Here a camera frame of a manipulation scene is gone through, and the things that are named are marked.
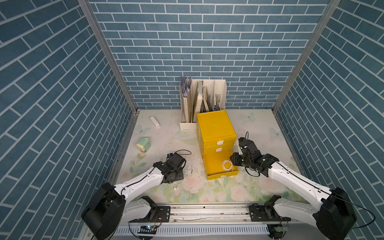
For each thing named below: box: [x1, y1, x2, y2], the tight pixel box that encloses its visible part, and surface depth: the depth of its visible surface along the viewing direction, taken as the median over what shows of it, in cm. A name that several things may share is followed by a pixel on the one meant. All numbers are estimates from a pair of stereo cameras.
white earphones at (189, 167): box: [183, 160, 194, 174], surface depth 91 cm
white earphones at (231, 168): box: [221, 159, 233, 172], surface depth 91 cm
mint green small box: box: [136, 137, 151, 153], surface depth 95 cm
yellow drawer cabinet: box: [196, 109, 238, 170], surface depth 86 cm
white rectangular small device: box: [150, 116, 160, 129], surface depth 110 cm
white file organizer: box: [179, 76, 227, 131], surface depth 104 cm
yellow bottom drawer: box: [202, 152, 239, 181], surface depth 91 cm
